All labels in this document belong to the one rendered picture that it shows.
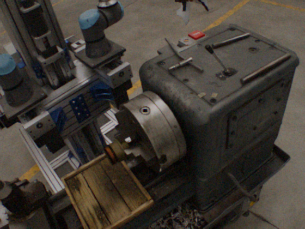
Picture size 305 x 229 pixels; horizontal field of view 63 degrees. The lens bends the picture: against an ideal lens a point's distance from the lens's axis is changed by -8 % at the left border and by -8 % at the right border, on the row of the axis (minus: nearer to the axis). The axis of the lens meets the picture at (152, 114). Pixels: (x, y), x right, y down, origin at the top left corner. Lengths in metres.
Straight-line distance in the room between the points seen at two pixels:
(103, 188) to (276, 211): 1.36
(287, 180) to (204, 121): 1.49
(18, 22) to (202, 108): 1.00
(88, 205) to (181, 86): 0.64
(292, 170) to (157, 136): 1.60
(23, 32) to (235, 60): 1.04
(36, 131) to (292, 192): 1.84
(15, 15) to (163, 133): 0.94
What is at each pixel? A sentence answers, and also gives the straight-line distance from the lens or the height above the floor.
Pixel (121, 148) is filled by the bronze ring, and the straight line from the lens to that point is 1.04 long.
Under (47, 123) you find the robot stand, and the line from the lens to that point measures 1.35.
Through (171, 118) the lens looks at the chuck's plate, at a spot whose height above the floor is 1.20.
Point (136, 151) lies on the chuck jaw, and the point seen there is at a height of 1.11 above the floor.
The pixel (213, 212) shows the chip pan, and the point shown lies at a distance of 1.49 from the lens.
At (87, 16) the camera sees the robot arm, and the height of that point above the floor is 1.39.
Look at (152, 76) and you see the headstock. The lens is 1.12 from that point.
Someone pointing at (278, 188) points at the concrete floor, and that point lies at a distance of 2.25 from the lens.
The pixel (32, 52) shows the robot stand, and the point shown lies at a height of 1.28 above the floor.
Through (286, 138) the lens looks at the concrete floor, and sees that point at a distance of 2.57.
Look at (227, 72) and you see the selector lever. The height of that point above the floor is 1.27.
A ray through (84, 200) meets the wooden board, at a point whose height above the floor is 0.89.
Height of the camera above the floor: 1.90
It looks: 44 degrees down
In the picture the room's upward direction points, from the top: 12 degrees counter-clockwise
